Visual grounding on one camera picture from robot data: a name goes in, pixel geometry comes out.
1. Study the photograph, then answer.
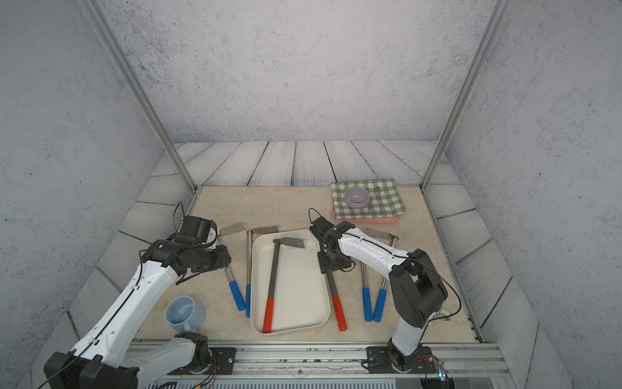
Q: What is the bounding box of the light blue plastic cup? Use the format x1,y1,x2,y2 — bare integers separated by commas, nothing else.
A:
165,296,207,333

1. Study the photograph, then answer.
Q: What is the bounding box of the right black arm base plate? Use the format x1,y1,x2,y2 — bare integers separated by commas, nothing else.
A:
361,346,437,374

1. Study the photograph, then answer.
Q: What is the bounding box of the right aluminium frame post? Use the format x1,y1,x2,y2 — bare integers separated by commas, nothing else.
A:
420,0,511,191

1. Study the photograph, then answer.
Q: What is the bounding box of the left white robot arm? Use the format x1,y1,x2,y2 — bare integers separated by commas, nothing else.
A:
44,238,231,388

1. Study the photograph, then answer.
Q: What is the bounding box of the white rectangular storage tray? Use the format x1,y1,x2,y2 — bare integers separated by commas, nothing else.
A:
249,229,331,336

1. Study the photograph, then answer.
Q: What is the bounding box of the small lilac bowl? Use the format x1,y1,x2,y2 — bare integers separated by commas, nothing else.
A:
343,186,371,209

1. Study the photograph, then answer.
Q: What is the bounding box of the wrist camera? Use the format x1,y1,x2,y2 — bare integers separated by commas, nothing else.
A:
309,217,334,242
175,216,218,248

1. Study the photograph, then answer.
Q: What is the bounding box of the aluminium front rail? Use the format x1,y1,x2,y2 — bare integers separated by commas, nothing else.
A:
86,342,517,389

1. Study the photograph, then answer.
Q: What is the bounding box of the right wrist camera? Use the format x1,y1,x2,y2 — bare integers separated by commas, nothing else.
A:
309,217,334,242

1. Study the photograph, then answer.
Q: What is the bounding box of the left aluminium frame post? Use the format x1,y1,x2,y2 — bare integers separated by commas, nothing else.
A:
79,0,198,194

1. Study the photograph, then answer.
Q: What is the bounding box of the aluminium frame post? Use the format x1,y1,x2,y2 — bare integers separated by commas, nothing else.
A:
79,0,198,194
420,0,511,191

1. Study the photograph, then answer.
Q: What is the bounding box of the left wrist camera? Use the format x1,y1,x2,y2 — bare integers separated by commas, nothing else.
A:
175,216,218,248

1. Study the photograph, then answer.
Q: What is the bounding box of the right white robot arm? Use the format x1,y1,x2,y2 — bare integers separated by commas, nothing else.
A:
309,217,448,361

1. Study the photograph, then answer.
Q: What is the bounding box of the green checkered cloth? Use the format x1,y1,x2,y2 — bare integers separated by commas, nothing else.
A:
330,179,406,220

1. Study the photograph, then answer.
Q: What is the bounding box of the pink tray under cloth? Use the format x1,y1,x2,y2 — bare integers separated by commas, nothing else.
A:
332,209,400,225

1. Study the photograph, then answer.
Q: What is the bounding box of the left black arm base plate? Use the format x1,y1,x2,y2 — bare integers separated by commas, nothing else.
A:
164,346,238,376

